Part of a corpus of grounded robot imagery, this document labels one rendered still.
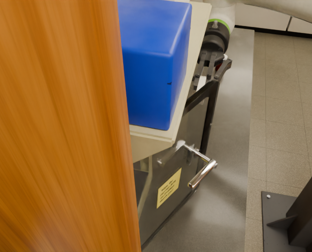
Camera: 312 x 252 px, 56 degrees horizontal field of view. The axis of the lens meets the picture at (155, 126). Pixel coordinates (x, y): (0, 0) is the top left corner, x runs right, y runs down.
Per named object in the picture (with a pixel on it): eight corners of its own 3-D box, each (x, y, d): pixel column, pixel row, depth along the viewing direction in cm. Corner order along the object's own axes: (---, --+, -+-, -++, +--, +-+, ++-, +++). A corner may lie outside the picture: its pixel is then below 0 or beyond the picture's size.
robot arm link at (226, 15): (234, 31, 99) (201, 29, 102) (239, -6, 90) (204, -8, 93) (230, 53, 90) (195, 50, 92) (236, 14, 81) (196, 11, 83)
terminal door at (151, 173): (119, 271, 69) (93, 176, 40) (196, 187, 85) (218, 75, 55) (122, 273, 69) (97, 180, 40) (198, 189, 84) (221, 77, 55)
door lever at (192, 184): (173, 179, 63) (174, 172, 62) (199, 153, 68) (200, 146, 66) (193, 193, 61) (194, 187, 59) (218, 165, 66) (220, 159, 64)
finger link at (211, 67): (209, 63, 81) (214, 63, 81) (204, 87, 73) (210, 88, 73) (211, 50, 78) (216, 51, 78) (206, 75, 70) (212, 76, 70)
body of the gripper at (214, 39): (198, 31, 81) (192, 49, 75) (229, 35, 80) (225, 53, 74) (195, 55, 87) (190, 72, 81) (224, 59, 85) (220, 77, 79)
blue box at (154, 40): (76, 115, 31) (55, 39, 24) (109, 62, 38) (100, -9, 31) (169, 132, 29) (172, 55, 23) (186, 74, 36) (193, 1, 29)
